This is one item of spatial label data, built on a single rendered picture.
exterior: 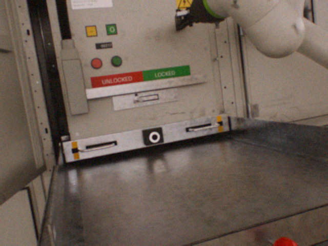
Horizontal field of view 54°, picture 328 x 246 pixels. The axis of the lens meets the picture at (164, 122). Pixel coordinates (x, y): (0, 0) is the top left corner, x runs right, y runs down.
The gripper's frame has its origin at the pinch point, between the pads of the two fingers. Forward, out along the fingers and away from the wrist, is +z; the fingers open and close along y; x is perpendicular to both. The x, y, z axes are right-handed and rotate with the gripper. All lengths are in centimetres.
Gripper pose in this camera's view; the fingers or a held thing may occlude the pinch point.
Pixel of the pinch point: (181, 23)
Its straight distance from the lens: 103.3
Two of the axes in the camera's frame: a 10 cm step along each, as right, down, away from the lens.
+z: -3.0, -0.8, 9.5
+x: -1.4, -9.8, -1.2
